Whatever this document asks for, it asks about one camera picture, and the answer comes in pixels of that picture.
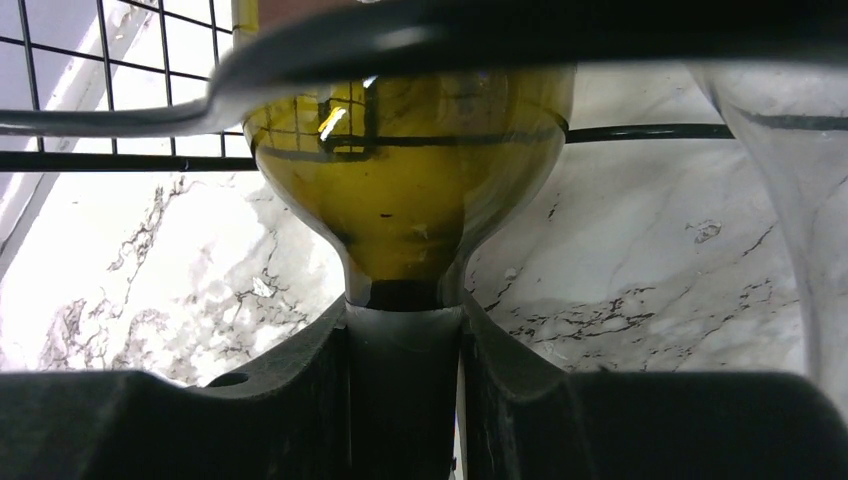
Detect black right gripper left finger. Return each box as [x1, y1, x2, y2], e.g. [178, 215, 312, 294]
[1, 300, 347, 479]

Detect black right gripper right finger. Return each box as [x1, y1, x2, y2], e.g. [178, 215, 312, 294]
[461, 298, 847, 479]

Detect green bottle silver cap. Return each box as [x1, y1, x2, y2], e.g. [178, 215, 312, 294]
[231, 0, 576, 480]

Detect dark bottle brown cap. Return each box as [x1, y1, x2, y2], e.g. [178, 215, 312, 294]
[687, 62, 847, 414]

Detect black wire wine rack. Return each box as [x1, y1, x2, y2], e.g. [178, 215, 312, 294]
[1, 1, 847, 138]

